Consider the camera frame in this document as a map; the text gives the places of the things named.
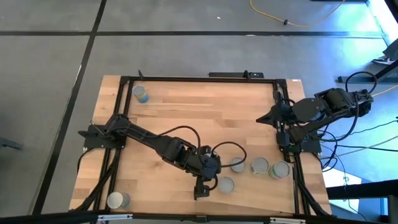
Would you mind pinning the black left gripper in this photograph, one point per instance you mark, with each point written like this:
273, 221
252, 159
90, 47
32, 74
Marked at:
205, 165

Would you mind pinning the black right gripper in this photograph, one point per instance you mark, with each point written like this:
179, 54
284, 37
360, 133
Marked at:
284, 112

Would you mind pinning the spicy black beans can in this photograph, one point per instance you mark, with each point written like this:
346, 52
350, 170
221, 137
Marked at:
225, 185

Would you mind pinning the silver-top tin can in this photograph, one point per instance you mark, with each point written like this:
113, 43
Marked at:
237, 165
259, 165

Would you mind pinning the yellow green mushroom can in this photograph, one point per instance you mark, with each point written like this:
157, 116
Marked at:
280, 169

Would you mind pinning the blue and yellow can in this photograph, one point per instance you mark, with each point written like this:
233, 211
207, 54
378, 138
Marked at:
140, 93

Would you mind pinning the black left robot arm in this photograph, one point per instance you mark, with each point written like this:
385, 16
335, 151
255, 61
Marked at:
146, 138

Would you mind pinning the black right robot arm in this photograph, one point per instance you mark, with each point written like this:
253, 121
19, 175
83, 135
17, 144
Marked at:
335, 99

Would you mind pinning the black bar behind table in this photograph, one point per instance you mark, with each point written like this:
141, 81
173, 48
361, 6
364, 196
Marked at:
236, 74

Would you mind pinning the grey metal floor bar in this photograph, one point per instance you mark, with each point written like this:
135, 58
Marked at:
341, 79

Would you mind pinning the large grey can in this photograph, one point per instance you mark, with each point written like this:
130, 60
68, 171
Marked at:
116, 200

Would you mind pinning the black rig beam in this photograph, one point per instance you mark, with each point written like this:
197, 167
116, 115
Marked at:
46, 217
360, 189

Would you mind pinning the black stand leg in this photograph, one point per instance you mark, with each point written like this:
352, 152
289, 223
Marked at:
387, 70

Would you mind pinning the grey floor object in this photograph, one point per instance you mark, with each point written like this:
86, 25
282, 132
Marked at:
9, 143

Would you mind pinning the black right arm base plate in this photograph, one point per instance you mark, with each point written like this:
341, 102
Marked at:
312, 146

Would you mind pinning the silver metal bracket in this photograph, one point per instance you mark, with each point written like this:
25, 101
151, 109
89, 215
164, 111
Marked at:
115, 216
287, 220

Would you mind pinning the black aluminium table frame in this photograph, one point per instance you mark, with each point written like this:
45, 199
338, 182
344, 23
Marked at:
186, 79

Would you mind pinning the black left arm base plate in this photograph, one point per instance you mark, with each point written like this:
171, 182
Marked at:
90, 141

